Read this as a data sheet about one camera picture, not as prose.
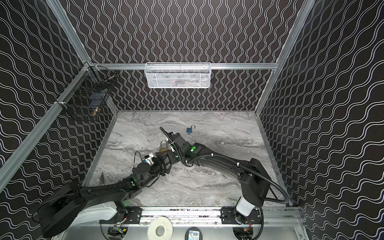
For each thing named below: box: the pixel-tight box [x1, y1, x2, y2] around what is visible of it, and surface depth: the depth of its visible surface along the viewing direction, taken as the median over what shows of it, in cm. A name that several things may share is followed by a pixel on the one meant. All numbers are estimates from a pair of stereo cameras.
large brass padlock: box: [159, 139, 171, 153], surface depth 103 cm
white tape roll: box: [147, 216, 174, 240], surface depth 72 cm
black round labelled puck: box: [184, 226, 203, 240], surface depth 70 cm
